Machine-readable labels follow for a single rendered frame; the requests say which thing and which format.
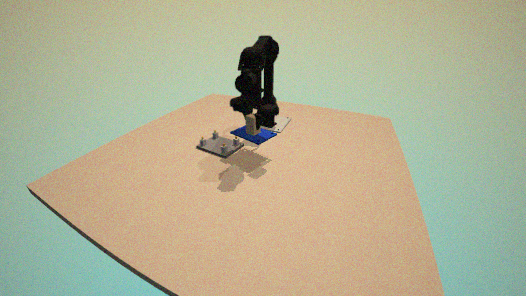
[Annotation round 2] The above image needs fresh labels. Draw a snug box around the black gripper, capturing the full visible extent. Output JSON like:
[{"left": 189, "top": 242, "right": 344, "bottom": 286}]
[{"left": 242, "top": 87, "right": 279, "bottom": 130}]

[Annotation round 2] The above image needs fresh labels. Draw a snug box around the blue board with corner holes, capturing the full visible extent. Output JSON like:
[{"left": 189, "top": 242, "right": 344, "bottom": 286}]
[{"left": 230, "top": 113, "right": 277, "bottom": 145}]

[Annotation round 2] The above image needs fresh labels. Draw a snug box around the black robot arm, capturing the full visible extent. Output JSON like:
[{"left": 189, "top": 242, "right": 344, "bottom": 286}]
[{"left": 231, "top": 36, "right": 279, "bottom": 128}]

